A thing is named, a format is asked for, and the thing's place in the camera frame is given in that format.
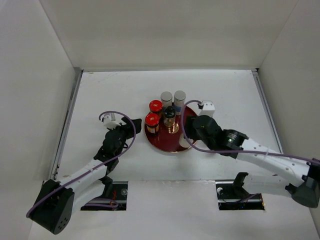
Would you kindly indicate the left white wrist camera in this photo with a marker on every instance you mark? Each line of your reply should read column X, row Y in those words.
column 109, row 121

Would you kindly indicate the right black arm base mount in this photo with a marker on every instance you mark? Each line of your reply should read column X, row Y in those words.
column 231, row 196

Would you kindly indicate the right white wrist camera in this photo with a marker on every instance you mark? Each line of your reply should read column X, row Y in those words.
column 207, row 108

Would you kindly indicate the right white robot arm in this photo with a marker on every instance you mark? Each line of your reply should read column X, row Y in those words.
column 295, row 177

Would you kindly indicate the red lid sauce jar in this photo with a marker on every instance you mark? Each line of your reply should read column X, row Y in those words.
column 156, row 107
column 152, row 121

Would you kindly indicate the round red lacquer tray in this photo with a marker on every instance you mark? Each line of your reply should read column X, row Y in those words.
column 169, row 139

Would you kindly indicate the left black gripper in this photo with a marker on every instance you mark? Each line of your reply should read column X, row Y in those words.
column 130, row 126

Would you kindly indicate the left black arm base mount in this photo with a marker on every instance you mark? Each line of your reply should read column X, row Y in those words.
column 113, row 198

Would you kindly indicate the silver lid bead jar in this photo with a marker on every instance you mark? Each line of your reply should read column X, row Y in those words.
column 179, row 101
column 166, row 98

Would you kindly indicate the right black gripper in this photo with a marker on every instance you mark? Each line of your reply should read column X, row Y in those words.
column 187, row 127

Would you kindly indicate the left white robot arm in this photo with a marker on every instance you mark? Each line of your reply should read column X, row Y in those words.
column 59, row 199

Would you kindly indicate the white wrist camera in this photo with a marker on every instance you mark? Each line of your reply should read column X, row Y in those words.
column 207, row 108
column 109, row 121

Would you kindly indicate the black cap pepper grinder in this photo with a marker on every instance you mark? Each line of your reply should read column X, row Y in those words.
column 169, row 116

